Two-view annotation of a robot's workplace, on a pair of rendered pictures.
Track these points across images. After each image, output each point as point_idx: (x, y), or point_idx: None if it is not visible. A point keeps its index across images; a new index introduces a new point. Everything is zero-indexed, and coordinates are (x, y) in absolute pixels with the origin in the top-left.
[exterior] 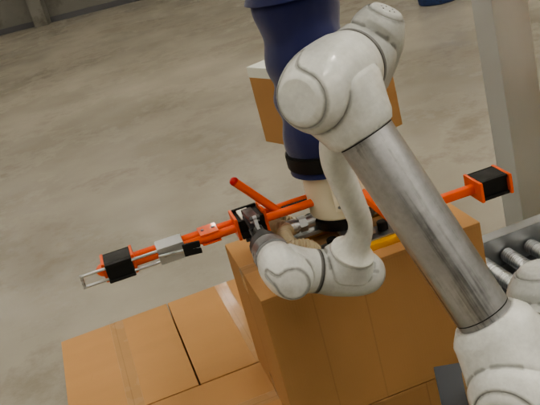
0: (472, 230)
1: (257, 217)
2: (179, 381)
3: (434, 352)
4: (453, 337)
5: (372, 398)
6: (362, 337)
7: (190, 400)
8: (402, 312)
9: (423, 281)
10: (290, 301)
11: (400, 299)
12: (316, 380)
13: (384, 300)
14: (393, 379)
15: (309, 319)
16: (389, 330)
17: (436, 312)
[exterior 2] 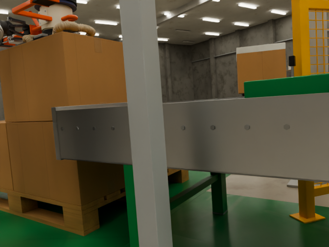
0: (58, 35)
1: (8, 17)
2: None
3: (44, 105)
4: (51, 99)
5: (24, 119)
6: (22, 83)
7: None
8: (34, 75)
9: (40, 60)
10: (3, 55)
11: (33, 67)
12: (9, 98)
13: (28, 65)
14: (31, 112)
15: (8, 66)
16: (30, 84)
17: (45, 81)
